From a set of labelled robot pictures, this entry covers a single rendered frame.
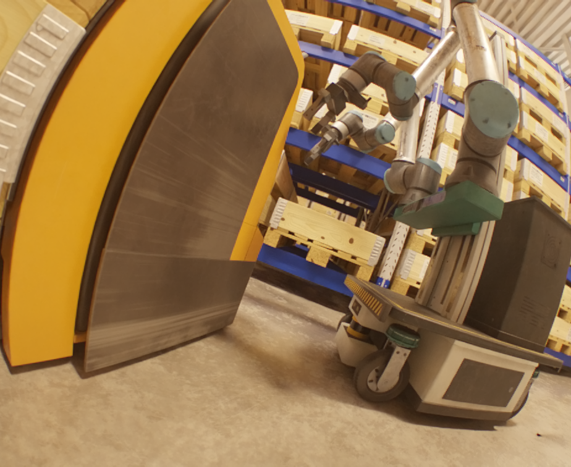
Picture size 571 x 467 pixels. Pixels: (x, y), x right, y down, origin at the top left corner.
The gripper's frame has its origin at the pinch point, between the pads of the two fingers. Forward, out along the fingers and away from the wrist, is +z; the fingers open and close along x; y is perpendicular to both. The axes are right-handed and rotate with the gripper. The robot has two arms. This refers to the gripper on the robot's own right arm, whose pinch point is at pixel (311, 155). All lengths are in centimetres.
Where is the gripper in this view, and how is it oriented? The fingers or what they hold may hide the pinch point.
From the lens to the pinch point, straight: 120.6
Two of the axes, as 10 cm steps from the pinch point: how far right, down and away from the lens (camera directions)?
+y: 7.1, 7.1, 0.2
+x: -1.2, 0.8, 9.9
